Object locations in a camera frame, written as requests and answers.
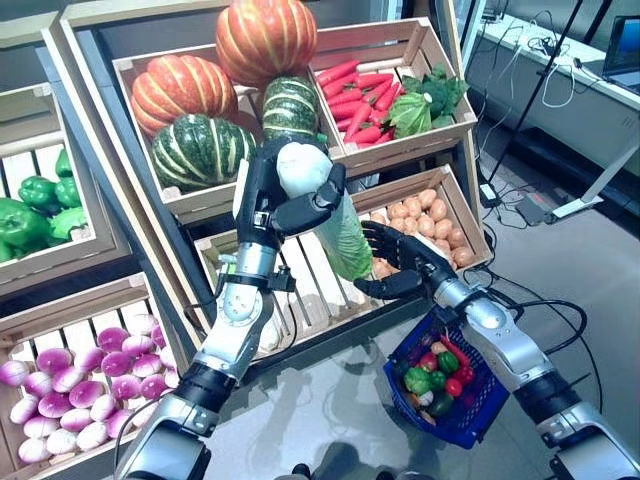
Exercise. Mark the wooden potato crate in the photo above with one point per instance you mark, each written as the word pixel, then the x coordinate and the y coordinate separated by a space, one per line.
pixel 400 191

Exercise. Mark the open laptop computer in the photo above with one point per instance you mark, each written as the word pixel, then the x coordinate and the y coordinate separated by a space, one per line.
pixel 625 50

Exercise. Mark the dark green leafy vegetable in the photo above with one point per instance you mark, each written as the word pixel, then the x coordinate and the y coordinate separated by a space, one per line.
pixel 442 92

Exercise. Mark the wooden pumpkin crate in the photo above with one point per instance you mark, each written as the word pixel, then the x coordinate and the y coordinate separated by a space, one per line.
pixel 210 205

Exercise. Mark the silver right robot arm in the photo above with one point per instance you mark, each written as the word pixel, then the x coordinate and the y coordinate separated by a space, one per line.
pixel 500 340

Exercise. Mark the black tripod stand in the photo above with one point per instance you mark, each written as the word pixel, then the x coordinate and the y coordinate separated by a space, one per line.
pixel 530 100

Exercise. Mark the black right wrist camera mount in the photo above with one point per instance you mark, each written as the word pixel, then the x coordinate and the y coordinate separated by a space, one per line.
pixel 445 314

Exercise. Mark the dark green plastic vegetable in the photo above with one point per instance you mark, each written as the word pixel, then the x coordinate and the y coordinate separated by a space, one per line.
pixel 441 404

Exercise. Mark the wooden napa cabbage crate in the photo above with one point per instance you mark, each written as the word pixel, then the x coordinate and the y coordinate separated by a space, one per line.
pixel 320 300

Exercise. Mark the green plastic bell pepper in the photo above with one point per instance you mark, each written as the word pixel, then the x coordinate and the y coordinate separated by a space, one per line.
pixel 67 192
pixel 37 192
pixel 20 225
pixel 62 162
pixel 67 222

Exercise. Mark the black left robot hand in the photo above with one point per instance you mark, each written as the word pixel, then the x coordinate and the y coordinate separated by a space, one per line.
pixel 255 200

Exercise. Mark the purple white plastic turnip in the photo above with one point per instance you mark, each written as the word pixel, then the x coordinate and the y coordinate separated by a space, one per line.
pixel 154 386
pixel 37 384
pixel 67 379
pixel 137 345
pixel 14 372
pixel 141 324
pixel 89 359
pixel 54 360
pixel 159 336
pixel 146 364
pixel 126 386
pixel 116 363
pixel 86 394
pixel 112 339

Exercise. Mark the wooden carrot crate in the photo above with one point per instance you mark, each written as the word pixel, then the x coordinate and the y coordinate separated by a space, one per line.
pixel 410 150

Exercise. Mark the round orange striped pumpkin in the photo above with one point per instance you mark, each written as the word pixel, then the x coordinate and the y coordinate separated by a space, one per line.
pixel 267 40

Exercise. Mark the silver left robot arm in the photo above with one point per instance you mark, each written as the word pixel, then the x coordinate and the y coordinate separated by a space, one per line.
pixel 235 320

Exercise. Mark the white plastic garlic bulb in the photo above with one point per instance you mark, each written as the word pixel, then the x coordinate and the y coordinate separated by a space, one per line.
pixel 425 398

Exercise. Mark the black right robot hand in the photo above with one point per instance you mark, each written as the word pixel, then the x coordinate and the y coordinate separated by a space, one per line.
pixel 420 265

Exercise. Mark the green plastic cabbage head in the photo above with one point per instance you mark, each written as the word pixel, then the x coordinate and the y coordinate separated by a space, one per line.
pixel 410 115

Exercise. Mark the stemmed green striped pumpkin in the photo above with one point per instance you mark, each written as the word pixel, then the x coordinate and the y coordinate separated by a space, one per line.
pixel 290 107

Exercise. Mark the flat green striped pumpkin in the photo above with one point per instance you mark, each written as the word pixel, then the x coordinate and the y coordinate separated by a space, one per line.
pixel 204 152

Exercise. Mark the small orange plastic fruit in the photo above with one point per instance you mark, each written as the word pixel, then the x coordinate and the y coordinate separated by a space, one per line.
pixel 414 400

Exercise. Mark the wooden green pepper crate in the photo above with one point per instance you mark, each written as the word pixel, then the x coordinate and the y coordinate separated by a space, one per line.
pixel 60 265

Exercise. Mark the red toy apple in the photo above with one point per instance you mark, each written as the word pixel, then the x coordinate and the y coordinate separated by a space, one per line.
pixel 428 361

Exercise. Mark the tan plastic potato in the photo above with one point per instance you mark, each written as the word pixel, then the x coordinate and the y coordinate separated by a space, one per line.
pixel 427 197
pixel 438 210
pixel 443 229
pixel 412 205
pixel 426 225
pixel 398 210
pixel 462 256
pixel 457 237

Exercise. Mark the blue plastic shopping basket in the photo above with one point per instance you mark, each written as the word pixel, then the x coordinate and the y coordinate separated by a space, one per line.
pixel 475 415

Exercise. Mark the red plastic tomato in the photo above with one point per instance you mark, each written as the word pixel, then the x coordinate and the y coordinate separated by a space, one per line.
pixel 454 386

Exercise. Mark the small red bell pepper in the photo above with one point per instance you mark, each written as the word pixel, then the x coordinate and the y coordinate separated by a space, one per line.
pixel 467 374

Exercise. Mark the small green bell pepper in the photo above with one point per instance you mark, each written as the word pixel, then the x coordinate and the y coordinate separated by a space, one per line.
pixel 438 381
pixel 448 362

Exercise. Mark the grey power box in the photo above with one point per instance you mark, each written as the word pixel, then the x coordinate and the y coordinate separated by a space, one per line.
pixel 534 210

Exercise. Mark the white power adapter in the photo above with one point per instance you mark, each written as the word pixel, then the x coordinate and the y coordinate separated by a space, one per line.
pixel 489 194

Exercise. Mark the flat orange striped pumpkin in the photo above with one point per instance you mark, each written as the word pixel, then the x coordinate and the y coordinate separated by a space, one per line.
pixel 182 95

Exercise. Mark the large wooden display shelf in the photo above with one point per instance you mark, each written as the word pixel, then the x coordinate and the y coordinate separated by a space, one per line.
pixel 125 15

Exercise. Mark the small yellowish plastic vegetable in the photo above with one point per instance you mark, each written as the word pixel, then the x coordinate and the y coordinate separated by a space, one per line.
pixel 438 347

